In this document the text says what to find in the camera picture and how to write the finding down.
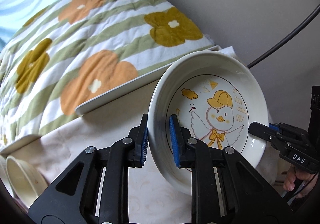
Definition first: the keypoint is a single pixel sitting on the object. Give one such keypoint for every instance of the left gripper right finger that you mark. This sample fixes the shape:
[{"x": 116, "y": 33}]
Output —
[{"x": 192, "y": 153}]

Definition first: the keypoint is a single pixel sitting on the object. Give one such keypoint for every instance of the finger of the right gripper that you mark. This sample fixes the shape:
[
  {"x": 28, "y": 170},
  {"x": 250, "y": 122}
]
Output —
[
  {"x": 264, "y": 132},
  {"x": 273, "y": 127}
]

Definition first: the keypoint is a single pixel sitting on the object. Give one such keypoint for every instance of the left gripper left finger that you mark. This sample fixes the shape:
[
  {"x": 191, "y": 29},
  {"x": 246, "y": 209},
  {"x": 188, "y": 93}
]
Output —
[{"x": 129, "y": 152}]

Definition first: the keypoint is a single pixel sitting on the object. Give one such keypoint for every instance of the duck pattern plate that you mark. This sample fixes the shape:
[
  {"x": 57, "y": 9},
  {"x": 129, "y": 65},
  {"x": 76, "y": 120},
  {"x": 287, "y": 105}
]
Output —
[{"x": 216, "y": 98}]

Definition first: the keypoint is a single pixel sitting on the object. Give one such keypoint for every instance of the large white deep plate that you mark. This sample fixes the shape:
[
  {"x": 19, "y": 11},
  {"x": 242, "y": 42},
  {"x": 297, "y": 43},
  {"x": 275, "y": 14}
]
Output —
[{"x": 26, "y": 181}]

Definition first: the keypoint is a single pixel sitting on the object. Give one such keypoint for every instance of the cream shallow bowl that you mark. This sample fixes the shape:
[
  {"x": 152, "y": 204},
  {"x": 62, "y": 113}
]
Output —
[{"x": 5, "y": 178}]

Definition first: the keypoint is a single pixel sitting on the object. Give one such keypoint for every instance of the cream patterned tablecloth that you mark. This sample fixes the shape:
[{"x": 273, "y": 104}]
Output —
[{"x": 74, "y": 196}]

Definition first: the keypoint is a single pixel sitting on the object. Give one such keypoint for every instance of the small white rectangular tray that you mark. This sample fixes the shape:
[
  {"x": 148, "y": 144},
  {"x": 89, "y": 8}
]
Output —
[{"x": 18, "y": 144}]

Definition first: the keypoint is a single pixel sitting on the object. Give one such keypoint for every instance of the floral striped quilt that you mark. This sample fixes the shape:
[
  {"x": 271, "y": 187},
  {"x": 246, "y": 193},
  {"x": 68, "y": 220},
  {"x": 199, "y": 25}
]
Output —
[{"x": 75, "y": 50}]

